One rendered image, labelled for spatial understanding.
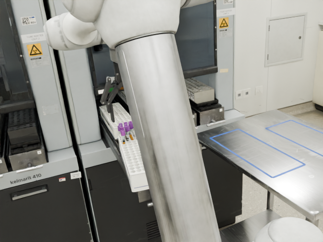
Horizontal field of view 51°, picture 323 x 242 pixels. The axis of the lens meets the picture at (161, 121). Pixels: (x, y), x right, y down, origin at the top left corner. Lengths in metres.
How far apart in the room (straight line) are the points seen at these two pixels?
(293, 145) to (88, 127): 0.87
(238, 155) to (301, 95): 2.55
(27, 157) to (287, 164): 1.01
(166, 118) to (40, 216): 1.21
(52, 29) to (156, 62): 0.60
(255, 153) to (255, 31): 2.06
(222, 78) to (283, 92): 1.87
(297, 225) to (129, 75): 0.43
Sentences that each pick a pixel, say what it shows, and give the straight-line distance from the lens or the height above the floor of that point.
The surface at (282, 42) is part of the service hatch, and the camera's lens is 3.40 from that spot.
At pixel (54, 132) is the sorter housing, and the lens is 1.56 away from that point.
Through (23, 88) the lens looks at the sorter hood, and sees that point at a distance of 1.48.
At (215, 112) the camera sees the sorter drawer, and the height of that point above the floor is 0.79.
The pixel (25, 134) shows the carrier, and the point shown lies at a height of 0.85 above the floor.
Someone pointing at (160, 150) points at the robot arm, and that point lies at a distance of 0.53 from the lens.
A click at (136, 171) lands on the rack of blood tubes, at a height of 0.88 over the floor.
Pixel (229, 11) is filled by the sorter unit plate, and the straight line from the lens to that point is 1.71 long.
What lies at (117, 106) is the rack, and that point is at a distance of 1.64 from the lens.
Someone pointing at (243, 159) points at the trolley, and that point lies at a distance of 1.21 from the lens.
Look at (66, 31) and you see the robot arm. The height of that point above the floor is 1.30.
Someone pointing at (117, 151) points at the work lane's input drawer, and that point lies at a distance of 1.35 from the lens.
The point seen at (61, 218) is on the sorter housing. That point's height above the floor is 0.44.
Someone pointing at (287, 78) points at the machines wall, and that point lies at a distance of 3.55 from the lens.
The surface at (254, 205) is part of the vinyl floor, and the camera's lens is 2.35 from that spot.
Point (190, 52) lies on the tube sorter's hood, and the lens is 1.62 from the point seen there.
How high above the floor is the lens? 1.43
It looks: 23 degrees down
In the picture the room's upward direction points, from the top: 5 degrees counter-clockwise
